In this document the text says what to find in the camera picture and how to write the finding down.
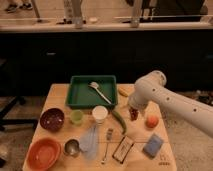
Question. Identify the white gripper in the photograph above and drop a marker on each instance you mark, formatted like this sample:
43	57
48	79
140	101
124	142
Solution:
137	104

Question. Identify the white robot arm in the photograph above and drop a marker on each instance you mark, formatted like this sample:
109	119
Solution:
151	87

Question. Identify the purple bowl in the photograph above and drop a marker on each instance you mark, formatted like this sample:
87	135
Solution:
52	119

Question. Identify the orange bowl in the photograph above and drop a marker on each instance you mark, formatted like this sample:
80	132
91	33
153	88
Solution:
43	154

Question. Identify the red grapes bunch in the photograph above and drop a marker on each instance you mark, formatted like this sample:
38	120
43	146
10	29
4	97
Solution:
133	113

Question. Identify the yellow banana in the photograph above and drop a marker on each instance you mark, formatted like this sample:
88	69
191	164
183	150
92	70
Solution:
123	92

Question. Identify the orange peach fruit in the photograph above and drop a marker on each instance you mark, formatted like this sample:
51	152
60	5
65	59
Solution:
152	121

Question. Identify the white cup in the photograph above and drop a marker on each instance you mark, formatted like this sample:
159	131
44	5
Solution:
100	113

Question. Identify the metal fork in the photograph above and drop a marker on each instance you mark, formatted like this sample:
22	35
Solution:
108	138

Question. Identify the black and white box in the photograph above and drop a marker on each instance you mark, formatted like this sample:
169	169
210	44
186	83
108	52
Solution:
123	149

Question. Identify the blue sponge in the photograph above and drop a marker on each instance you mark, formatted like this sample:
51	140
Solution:
153	145

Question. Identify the green plastic tray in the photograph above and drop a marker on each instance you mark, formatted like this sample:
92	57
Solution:
81	96

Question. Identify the green cup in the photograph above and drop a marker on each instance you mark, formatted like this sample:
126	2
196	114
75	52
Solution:
76	117

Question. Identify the light blue cloth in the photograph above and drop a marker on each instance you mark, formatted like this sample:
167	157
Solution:
88	143

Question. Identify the small metal cup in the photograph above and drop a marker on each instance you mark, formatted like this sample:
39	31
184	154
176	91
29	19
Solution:
71	148

